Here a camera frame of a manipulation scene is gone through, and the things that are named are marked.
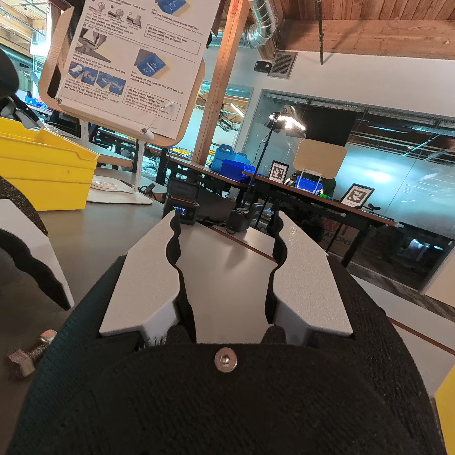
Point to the black wall device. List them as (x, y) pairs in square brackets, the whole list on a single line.
[(263, 66)]

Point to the hanging metal rod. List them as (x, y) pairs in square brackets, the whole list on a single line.
[(321, 32)]

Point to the blue plastic bin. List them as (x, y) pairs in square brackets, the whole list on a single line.
[(236, 170), (308, 185)]

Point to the wooden instruction board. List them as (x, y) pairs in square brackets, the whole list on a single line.
[(142, 64)]

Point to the grey wall vent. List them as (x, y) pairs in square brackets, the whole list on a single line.
[(282, 64)]

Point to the wooden post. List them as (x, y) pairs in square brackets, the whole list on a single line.
[(222, 81)]

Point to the beige board on stand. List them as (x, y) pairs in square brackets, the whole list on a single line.
[(320, 158)]

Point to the printed cardboard box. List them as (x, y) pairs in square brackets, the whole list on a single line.
[(337, 238)]

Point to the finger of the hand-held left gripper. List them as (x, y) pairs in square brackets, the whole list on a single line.
[(32, 241)]

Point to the black chair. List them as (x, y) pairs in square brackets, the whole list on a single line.
[(10, 106)]

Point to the studio light on tripod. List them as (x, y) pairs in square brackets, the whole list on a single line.
[(275, 122)]

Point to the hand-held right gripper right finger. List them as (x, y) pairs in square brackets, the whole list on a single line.
[(309, 284)]

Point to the yellow plastic bin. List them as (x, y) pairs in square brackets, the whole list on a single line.
[(446, 419), (42, 170)]

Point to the brown edged desk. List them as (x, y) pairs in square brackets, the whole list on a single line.
[(320, 201), (199, 169)]

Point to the black screen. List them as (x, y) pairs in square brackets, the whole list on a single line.
[(330, 126)]

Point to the steel bolt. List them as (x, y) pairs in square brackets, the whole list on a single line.
[(21, 362)]

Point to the blue tool caddy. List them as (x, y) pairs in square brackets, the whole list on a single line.
[(227, 156)]

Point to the framed marker tag sign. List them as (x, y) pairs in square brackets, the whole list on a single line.
[(357, 196), (278, 171)]

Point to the black battery charger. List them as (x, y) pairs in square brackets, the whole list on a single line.
[(241, 218)]

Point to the black power station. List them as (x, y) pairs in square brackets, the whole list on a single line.
[(181, 199)]

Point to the silver ventilation duct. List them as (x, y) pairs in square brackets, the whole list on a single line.
[(263, 25)]

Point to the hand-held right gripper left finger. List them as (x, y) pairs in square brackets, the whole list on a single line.
[(142, 284)]

